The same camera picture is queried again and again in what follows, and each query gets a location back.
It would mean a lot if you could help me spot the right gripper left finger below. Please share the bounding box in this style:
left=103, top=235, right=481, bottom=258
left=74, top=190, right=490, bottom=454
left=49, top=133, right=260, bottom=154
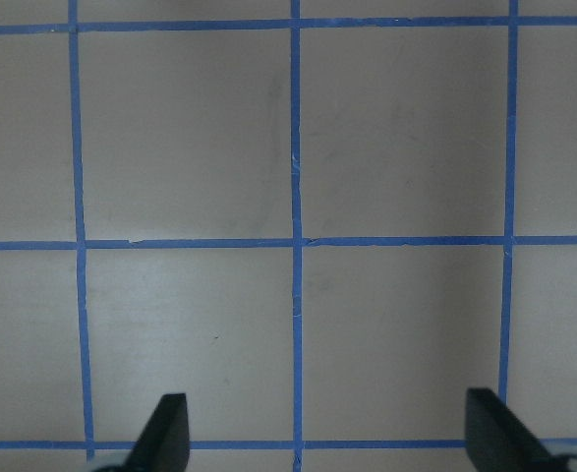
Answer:
left=125, top=393, right=191, bottom=472

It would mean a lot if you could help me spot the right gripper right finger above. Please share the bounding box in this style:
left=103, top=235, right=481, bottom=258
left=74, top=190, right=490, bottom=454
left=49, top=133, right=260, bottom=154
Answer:
left=465, top=387, right=563, bottom=472

